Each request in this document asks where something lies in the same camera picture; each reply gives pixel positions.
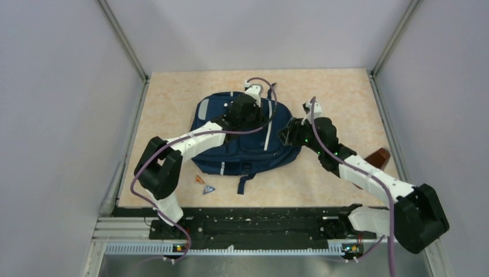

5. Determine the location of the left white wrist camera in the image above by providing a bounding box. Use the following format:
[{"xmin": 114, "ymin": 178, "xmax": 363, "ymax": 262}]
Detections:
[{"xmin": 244, "ymin": 81, "xmax": 264, "ymax": 107}]

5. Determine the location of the small orange eraser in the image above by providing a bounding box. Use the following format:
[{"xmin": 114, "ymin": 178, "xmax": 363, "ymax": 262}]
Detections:
[{"xmin": 195, "ymin": 175, "xmax": 206, "ymax": 185}]

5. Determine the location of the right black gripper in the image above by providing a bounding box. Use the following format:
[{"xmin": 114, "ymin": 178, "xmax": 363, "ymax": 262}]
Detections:
[{"xmin": 277, "ymin": 116, "xmax": 324, "ymax": 155}]

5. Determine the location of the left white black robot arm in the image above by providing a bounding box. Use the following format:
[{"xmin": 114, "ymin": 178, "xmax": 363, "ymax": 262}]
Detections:
[{"xmin": 134, "ymin": 94, "xmax": 265, "ymax": 239}]

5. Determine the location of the brown leather pouch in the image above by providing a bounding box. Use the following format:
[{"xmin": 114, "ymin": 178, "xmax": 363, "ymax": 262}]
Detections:
[{"xmin": 364, "ymin": 147, "xmax": 391, "ymax": 170}]

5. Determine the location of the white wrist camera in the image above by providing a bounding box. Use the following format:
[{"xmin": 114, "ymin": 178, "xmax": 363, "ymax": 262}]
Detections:
[
  {"xmin": 301, "ymin": 101, "xmax": 322, "ymax": 125},
  {"xmin": 244, "ymin": 81, "xmax": 264, "ymax": 107}
]

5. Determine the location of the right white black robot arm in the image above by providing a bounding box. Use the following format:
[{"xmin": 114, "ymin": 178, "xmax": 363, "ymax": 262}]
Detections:
[{"xmin": 278, "ymin": 117, "xmax": 450, "ymax": 254}]

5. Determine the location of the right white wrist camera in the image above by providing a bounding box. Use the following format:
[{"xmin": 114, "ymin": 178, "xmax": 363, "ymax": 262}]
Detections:
[{"xmin": 301, "ymin": 101, "xmax": 322, "ymax": 125}]

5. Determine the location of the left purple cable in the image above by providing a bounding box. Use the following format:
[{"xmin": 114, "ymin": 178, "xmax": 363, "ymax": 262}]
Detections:
[{"xmin": 130, "ymin": 77, "xmax": 278, "ymax": 264}]

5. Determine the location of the blue triangular eraser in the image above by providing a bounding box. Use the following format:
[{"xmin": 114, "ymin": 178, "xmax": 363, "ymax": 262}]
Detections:
[{"xmin": 202, "ymin": 185, "xmax": 216, "ymax": 195}]

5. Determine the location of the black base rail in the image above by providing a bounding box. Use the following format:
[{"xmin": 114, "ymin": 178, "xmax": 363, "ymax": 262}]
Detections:
[{"xmin": 149, "ymin": 207, "xmax": 377, "ymax": 250}]

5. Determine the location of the navy blue student backpack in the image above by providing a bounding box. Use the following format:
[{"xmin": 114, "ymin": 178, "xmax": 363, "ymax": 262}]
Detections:
[{"xmin": 192, "ymin": 89, "xmax": 301, "ymax": 194}]

